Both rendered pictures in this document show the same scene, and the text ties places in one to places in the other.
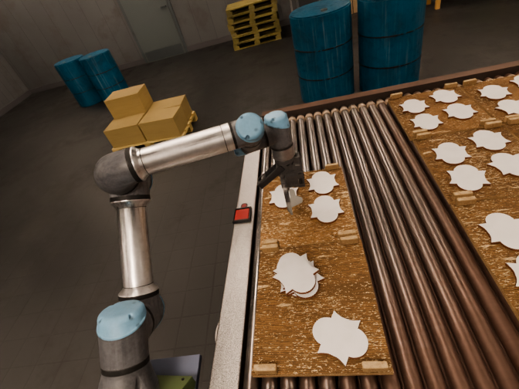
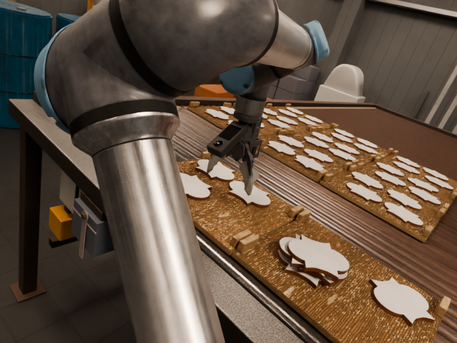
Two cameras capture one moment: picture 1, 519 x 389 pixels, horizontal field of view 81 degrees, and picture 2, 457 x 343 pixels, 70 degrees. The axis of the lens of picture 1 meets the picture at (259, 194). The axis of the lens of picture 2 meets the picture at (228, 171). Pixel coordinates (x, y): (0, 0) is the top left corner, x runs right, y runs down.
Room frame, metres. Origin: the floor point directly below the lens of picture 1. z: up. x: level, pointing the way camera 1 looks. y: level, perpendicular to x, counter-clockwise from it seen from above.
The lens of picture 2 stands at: (0.56, 0.65, 1.40)
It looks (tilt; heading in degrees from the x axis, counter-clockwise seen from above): 24 degrees down; 291
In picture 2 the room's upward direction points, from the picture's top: 17 degrees clockwise
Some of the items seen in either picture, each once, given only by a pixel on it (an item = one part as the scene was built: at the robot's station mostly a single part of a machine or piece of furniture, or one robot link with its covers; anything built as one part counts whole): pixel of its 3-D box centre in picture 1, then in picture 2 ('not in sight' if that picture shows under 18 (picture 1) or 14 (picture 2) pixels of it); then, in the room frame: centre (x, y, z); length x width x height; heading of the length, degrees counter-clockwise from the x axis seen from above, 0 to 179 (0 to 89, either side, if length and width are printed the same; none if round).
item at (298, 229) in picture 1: (304, 204); (219, 194); (0.88, -0.16, 0.93); 0.41 x 0.35 x 0.02; 166
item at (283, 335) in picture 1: (313, 299); (341, 281); (0.48, -0.06, 0.93); 0.41 x 0.35 x 0.02; 165
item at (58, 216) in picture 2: not in sight; (68, 201); (1.32, 0.01, 0.74); 0.09 x 0.08 x 0.24; 165
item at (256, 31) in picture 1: (254, 21); not in sight; (7.30, -1.02, 0.38); 1.08 x 0.74 x 0.77; 79
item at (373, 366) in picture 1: (374, 366); (442, 305); (0.26, -0.14, 0.95); 0.06 x 0.02 x 0.03; 75
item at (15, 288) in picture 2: not in sight; (29, 217); (1.67, -0.10, 0.43); 0.12 x 0.12 x 0.85; 75
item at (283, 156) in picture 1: (283, 150); (248, 106); (0.86, -0.12, 1.22); 0.08 x 0.08 x 0.05
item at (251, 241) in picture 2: (270, 248); (247, 243); (0.71, 0.02, 0.95); 0.06 x 0.02 x 0.03; 75
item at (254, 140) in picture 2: (290, 170); (243, 136); (0.85, -0.13, 1.14); 0.09 x 0.08 x 0.12; 79
